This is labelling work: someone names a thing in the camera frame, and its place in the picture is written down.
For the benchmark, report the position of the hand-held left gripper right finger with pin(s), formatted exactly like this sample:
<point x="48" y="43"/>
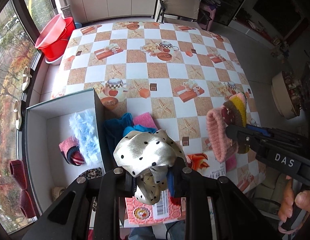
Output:
<point x="178" y="182"/>

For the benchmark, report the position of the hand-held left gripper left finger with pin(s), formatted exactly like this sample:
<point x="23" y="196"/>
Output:
<point x="129" y="187"/>

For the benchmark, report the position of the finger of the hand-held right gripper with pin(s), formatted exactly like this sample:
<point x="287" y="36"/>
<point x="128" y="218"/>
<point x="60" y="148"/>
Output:
<point x="241" y="137"/>
<point x="257" y="129"/>

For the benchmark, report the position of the pink striped knit hat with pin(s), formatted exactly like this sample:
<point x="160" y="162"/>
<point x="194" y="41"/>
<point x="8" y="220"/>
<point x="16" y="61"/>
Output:
<point x="218" y="135"/>

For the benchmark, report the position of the pink sponge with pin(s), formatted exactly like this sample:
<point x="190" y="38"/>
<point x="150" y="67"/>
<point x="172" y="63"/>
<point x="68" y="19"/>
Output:
<point x="231" y="163"/>
<point x="145" y="121"/>

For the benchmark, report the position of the cream polka dot scrunchie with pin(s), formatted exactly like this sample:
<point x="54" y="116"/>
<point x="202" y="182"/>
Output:
<point x="145" y="152"/>

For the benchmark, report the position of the leopard print scrunchie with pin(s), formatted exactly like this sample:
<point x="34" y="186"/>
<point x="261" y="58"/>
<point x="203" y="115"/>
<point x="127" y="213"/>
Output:
<point x="92" y="173"/>

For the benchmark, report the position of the blue mesh cloth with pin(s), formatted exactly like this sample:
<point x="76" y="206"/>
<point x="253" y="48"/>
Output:
<point x="113" y="132"/>

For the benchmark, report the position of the blue cloth scrunchie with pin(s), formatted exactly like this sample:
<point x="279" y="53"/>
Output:
<point x="134" y="129"/>

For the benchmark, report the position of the red striped sock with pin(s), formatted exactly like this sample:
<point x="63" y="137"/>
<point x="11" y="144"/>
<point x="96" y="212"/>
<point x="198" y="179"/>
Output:
<point x="72" y="155"/>

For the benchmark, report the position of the light blue fluffy scrunchie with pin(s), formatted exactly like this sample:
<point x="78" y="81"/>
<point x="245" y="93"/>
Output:
<point x="84" y="135"/>

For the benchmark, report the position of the beige fuzzy socks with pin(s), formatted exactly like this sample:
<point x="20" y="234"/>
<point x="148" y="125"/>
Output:
<point x="57" y="192"/>

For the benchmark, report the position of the white cardboard box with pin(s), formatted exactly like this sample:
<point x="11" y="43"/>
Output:
<point x="57" y="125"/>

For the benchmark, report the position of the person's right hand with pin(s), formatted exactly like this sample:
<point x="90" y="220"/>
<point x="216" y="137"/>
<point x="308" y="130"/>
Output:
<point x="304" y="201"/>

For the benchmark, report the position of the red patterned carton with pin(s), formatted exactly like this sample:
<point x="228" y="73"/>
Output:
<point x="142" y="210"/>

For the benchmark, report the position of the beige seat cushion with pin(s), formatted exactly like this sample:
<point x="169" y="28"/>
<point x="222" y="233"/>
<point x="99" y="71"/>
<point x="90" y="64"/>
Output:
<point x="267" y="192"/>

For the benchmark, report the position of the round beige tray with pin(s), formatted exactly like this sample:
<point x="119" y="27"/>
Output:
<point x="280" y="97"/>

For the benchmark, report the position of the person's blue jeans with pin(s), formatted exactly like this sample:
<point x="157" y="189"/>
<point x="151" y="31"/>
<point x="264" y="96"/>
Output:
<point x="142" y="235"/>

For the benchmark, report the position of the red knit slipper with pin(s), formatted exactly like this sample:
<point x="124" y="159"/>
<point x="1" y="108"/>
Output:
<point x="17" y="173"/>
<point x="27" y="205"/>

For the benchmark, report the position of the dark display cabinet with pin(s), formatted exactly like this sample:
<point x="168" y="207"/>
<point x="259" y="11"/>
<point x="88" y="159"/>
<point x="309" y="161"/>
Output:
<point x="277" y="7"/>

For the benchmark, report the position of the pink stool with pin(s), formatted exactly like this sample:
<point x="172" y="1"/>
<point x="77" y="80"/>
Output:
<point x="208" y="11"/>

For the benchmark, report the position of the checkered printed tablecloth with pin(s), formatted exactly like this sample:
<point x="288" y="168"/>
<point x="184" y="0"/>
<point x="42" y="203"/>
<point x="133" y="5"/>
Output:
<point x="155" y="42"/>

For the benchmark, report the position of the white shoe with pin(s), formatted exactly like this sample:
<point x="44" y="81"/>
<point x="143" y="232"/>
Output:
<point x="26" y="80"/>
<point x="18" y="117"/>

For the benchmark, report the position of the white basin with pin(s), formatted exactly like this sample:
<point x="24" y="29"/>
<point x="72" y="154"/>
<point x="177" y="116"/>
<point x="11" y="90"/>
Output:
<point x="54" y="62"/>

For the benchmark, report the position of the folding chair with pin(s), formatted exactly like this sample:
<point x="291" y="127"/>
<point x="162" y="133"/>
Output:
<point x="181" y="3"/>

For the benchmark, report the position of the red plastic bucket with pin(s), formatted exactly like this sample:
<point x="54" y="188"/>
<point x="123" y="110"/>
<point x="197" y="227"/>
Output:
<point x="59" y="48"/>

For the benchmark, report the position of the large glass window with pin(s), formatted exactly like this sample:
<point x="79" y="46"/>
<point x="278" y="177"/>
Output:
<point x="9" y="67"/>

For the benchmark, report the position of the small blue basin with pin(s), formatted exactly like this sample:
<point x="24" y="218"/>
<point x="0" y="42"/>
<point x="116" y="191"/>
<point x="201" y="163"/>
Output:
<point x="78" y="25"/>

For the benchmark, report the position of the pink plastic basin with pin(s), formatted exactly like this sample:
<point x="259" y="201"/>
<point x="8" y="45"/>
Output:
<point x="51" y="31"/>

